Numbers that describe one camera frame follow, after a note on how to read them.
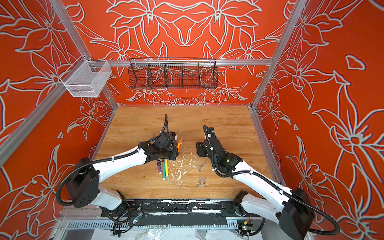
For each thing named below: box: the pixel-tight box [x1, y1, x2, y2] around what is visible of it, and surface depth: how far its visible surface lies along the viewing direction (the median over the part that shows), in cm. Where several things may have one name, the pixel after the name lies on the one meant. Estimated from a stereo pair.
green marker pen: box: [162, 161, 166, 181], surface depth 85 cm
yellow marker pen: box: [165, 159, 170, 177], surface depth 87 cm
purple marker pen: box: [157, 160, 162, 175], surface depth 88 cm
